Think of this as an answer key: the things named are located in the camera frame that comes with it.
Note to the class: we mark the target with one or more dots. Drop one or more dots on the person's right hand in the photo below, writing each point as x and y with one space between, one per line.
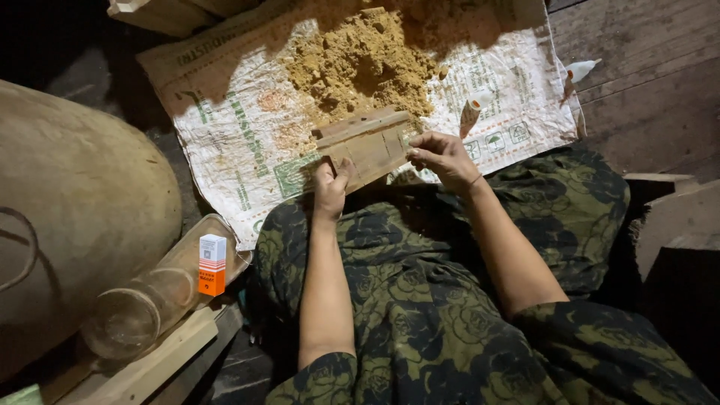
447 160

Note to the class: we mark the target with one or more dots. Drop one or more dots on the person's left hand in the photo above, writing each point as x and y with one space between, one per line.
328 191

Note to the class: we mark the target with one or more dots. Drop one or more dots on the small wooden block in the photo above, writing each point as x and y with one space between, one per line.
365 147

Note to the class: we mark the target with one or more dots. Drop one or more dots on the thin wrist band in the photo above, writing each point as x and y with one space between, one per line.
475 181

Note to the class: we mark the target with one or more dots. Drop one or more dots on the white glue tube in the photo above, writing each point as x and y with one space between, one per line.
471 111

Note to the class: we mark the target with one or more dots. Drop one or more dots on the printed woven plastic sack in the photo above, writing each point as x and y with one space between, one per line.
360 112

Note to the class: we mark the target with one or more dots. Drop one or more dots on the pile of brown sawdust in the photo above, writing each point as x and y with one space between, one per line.
365 62

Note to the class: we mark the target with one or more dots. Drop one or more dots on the orange and white small box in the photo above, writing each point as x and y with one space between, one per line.
212 264

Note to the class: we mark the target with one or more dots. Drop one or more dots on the green floral patterned clothing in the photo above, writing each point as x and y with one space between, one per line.
450 315

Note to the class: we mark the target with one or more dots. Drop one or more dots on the white glue bottle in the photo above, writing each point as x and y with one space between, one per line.
579 70

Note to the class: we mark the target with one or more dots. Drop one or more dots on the clear glass jar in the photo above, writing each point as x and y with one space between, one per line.
140 312

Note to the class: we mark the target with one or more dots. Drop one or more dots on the wooden slab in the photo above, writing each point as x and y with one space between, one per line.
675 219

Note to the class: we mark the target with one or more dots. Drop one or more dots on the wooden board pieces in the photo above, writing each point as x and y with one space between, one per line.
174 12

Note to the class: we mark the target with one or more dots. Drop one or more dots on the light wooden plank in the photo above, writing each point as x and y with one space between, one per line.
146 365

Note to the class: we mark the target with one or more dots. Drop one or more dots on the large tan rounded vessel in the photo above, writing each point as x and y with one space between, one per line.
73 214

